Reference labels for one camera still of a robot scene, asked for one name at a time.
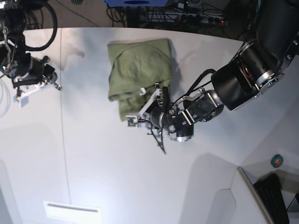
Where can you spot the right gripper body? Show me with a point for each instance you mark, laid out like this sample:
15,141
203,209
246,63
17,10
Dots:
31,71

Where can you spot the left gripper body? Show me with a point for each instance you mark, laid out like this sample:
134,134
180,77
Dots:
155,114

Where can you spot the olive green t-shirt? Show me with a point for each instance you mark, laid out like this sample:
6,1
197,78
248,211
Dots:
136,68

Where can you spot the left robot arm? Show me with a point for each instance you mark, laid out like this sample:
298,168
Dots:
257,66

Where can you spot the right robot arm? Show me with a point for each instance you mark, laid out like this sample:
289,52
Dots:
12,25

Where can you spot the white power strip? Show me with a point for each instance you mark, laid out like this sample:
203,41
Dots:
204,19

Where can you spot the grey monitor edge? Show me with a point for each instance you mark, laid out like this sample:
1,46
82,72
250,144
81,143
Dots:
258,201

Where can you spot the blue box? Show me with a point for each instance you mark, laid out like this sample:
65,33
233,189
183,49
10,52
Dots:
135,3

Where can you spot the green tape roll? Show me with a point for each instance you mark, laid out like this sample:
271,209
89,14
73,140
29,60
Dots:
277,160

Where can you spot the black keyboard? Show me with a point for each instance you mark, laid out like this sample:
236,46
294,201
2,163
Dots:
269,191

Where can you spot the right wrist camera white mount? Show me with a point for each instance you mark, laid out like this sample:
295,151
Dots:
22,98

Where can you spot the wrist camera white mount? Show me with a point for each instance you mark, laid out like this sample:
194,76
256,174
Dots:
138,120
22,98

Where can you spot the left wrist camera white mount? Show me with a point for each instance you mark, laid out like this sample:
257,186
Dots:
138,120

